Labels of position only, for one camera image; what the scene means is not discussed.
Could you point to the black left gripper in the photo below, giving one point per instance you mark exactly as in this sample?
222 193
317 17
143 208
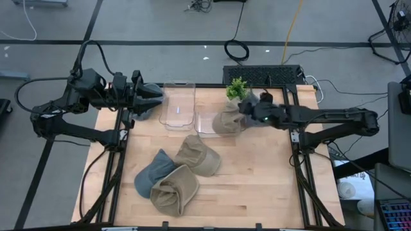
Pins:
126 96

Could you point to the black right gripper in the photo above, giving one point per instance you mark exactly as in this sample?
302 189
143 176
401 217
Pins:
269 114

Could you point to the tan baseball cap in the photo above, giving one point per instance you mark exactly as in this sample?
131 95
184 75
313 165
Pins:
199 157
226 123
175 192

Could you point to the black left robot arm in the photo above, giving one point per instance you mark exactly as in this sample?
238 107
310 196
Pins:
80 131

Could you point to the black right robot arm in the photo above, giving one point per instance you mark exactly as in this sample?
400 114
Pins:
327 113

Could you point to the small green artificial plant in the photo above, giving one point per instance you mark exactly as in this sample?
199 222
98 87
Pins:
237 89

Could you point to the clear plastic bin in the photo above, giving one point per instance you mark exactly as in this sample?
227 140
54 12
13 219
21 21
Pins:
178 96
204 125

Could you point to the black perforated metal case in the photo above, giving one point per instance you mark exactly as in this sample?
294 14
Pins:
263 75

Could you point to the white paper roll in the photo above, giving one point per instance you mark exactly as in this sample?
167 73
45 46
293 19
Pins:
366 207
346 190

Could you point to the grey metal floor base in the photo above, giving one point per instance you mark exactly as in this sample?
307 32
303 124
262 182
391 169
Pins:
14 75
40 2

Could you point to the grey desk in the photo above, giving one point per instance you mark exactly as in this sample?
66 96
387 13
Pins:
399 134

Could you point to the black floor fan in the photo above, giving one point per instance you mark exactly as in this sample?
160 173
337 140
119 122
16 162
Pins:
399 17

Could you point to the laptop with backlit keyboard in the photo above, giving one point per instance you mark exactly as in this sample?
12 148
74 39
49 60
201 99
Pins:
395 215

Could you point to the black aluminium table frame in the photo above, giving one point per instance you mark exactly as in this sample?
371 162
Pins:
119 167

